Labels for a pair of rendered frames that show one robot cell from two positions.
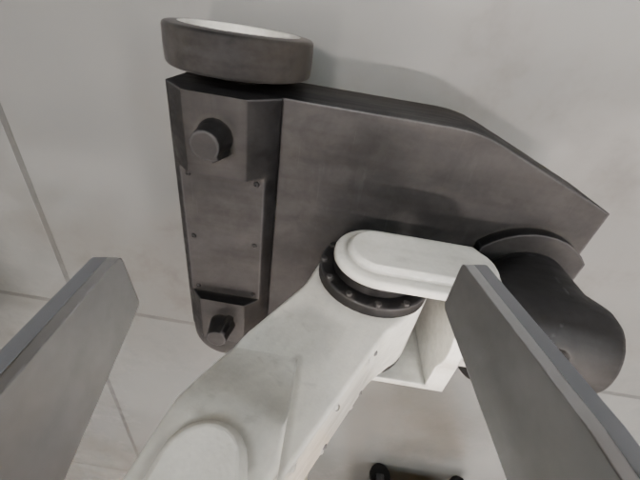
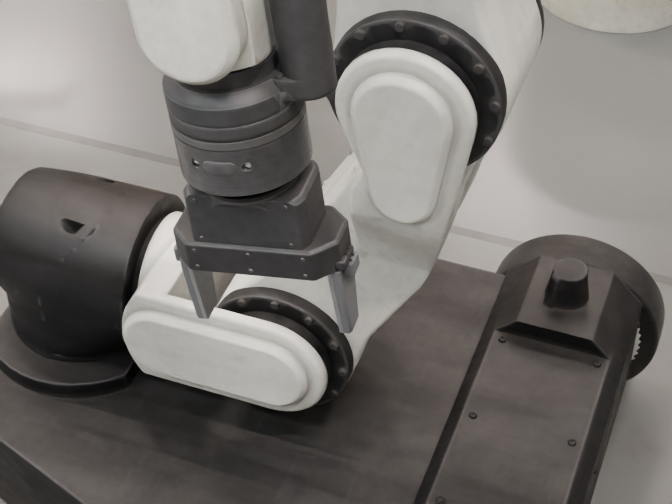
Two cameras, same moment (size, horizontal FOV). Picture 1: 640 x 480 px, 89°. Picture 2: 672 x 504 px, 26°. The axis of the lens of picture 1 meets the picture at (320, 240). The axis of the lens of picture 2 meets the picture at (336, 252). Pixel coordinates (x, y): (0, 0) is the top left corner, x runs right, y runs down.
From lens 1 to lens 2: 95 cm
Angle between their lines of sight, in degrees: 18
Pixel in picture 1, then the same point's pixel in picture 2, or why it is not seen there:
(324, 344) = not seen: hidden behind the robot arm
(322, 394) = not seen: hidden behind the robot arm
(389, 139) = not seen: outside the picture
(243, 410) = (386, 224)
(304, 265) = (404, 379)
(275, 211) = (428, 465)
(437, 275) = (199, 333)
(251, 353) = (409, 263)
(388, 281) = (259, 331)
